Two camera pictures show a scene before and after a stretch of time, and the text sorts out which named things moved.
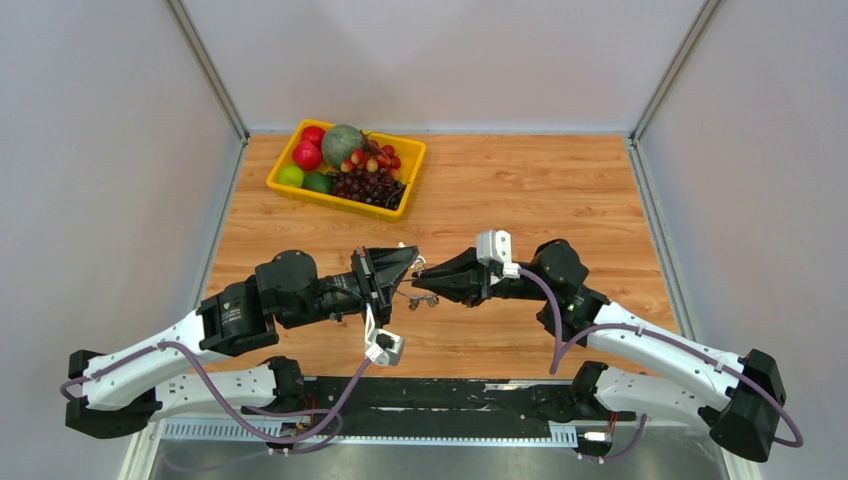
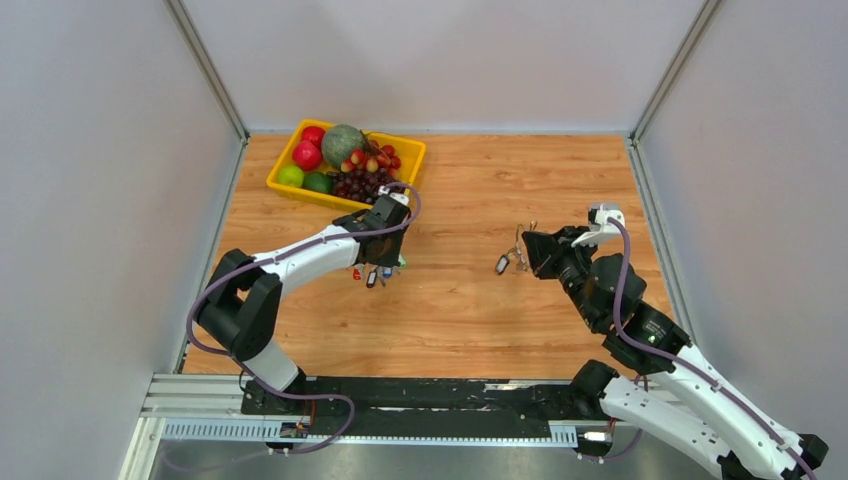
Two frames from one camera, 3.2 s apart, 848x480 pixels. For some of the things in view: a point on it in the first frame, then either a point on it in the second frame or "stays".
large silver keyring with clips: [415, 301] to [520, 251]
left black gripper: [390, 265] to [392, 259]
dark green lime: [318, 182] stays
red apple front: [306, 155] stays
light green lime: [291, 176] stays
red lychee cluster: [372, 158] stays
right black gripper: [467, 289] to [545, 251]
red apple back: [314, 135] stays
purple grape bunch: [375, 188] stays
